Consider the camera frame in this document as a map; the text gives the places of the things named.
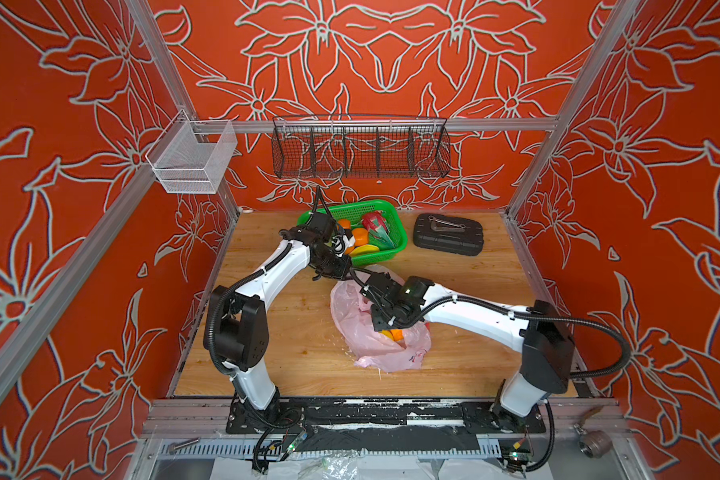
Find pink plastic bag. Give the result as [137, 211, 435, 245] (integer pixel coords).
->
[330, 276, 432, 373]

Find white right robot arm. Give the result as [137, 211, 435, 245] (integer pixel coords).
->
[350, 270, 575, 418]

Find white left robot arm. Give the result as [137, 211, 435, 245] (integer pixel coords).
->
[203, 226, 352, 413]

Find yellow banana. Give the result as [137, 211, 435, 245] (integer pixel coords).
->
[349, 244, 380, 258]

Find green plastic basket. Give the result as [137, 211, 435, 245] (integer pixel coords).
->
[280, 200, 407, 279]

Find black plastic tool case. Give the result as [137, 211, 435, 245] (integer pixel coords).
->
[412, 213, 484, 256]

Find clear plastic wrap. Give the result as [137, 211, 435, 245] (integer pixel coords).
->
[293, 453, 381, 479]

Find metal pipe fitting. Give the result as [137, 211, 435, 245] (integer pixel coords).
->
[574, 424, 613, 458]

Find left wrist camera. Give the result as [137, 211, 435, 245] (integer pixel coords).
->
[304, 211, 336, 242]

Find black wire wall basket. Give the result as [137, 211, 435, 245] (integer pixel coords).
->
[271, 114, 452, 180]

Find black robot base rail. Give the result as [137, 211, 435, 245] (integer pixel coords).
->
[225, 397, 548, 459]

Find white wire wall basket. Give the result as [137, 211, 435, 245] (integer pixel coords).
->
[146, 109, 238, 194]

